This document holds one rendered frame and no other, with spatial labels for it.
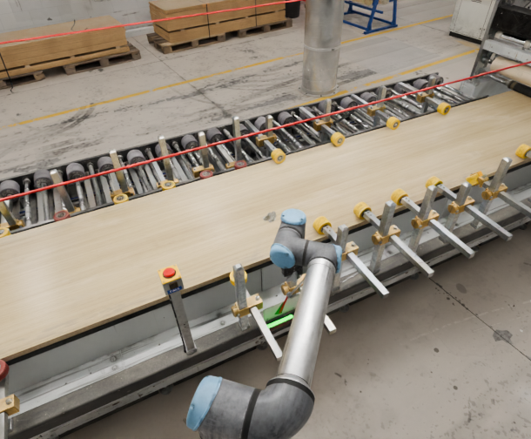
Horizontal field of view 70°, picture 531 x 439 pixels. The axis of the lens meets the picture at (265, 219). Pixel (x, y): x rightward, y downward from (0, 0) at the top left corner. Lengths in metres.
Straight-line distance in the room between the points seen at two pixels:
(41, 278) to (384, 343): 2.01
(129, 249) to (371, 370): 1.60
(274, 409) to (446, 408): 1.84
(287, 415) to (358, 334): 1.85
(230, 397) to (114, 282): 1.12
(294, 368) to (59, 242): 1.55
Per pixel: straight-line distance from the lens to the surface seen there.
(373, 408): 2.51
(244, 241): 1.93
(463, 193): 2.19
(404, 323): 2.84
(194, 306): 1.94
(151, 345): 1.98
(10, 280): 2.14
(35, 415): 1.92
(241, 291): 1.62
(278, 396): 0.90
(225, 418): 0.90
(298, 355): 0.98
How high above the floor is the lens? 2.27
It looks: 42 degrees down
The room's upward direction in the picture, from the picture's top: 1 degrees counter-clockwise
